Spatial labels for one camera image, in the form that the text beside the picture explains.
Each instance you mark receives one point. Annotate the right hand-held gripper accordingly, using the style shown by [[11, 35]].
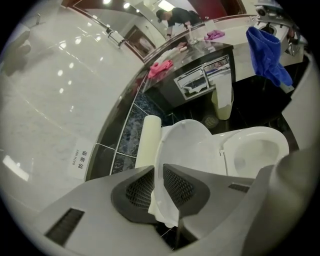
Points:
[[271, 12]]

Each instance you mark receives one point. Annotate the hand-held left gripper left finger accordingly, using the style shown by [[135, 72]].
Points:
[[100, 200]]

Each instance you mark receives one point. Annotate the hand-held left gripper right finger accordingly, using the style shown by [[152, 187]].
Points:
[[220, 197]]

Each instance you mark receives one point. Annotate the blue cleaning cloth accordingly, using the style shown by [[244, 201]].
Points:
[[265, 55]]

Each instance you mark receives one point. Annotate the white toilet lid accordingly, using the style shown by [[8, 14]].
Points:
[[185, 150]]

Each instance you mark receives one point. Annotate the white ceramic toilet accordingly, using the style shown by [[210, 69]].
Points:
[[252, 150]]

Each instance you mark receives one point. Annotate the chrome toilet paper holder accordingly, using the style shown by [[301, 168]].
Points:
[[200, 80]]

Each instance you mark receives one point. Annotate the purple cloth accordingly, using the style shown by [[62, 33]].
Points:
[[213, 35]]

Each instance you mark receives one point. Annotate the round floor drain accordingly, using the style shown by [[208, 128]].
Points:
[[210, 121]]

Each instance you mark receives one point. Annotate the clear drinking glass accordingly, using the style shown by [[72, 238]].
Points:
[[193, 36]]

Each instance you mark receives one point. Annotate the marble vanity counter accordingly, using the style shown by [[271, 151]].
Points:
[[200, 52]]

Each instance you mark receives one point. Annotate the beige waste bin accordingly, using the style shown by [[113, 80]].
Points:
[[223, 113]]

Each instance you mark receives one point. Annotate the pink cloth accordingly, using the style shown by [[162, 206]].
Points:
[[160, 67]]

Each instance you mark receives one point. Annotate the wood-framed wall mirror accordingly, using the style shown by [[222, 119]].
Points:
[[155, 22]]

